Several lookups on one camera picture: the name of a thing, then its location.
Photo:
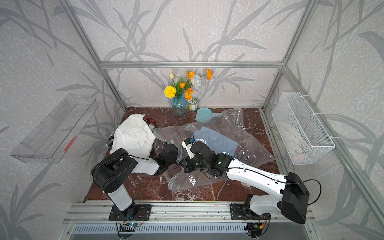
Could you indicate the red black plaid shirt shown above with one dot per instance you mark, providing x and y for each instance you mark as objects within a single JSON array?
[{"x": 149, "y": 121}]

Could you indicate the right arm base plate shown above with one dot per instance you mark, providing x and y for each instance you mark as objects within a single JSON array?
[{"x": 243, "y": 212}]

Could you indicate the light blue garment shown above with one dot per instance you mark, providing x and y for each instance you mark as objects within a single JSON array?
[{"x": 216, "y": 141}]

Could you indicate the white wire wall basket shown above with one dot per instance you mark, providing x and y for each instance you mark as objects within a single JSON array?
[{"x": 293, "y": 108}]

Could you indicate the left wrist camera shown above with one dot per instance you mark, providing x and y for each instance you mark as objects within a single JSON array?
[{"x": 170, "y": 152}]

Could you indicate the white garment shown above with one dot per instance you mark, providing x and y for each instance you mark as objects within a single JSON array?
[{"x": 135, "y": 136}]

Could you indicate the blue glass flower vase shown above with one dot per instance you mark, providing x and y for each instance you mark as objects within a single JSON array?
[{"x": 179, "y": 105}]

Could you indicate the small white lidded jar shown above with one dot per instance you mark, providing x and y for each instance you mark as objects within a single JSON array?
[{"x": 193, "y": 104}]

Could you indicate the light blue plastic scoop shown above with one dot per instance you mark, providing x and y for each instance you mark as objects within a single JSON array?
[{"x": 205, "y": 115}]

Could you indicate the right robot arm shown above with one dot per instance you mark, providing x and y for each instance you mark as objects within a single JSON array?
[{"x": 287, "y": 195}]

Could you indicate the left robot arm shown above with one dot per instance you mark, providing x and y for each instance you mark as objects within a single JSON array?
[{"x": 111, "y": 173}]

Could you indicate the white cloth in basket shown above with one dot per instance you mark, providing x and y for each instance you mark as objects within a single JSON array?
[{"x": 295, "y": 144}]

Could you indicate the grey white plaid shirt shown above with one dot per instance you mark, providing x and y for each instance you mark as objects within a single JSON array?
[{"x": 110, "y": 141}]

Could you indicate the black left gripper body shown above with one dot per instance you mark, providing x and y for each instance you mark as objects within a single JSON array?
[{"x": 168, "y": 165}]

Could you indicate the artificial flower bouquet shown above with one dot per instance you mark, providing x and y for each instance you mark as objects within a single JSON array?
[{"x": 183, "y": 87}]

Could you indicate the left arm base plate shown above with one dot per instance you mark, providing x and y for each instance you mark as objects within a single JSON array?
[{"x": 132, "y": 213}]

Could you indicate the clear acrylic wall shelf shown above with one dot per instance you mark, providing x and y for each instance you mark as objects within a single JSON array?
[{"x": 54, "y": 136}]

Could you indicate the clear plastic vacuum bag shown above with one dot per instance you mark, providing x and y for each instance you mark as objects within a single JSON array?
[{"x": 231, "y": 124}]

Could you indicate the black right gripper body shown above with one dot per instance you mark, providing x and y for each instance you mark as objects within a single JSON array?
[{"x": 191, "y": 165}]

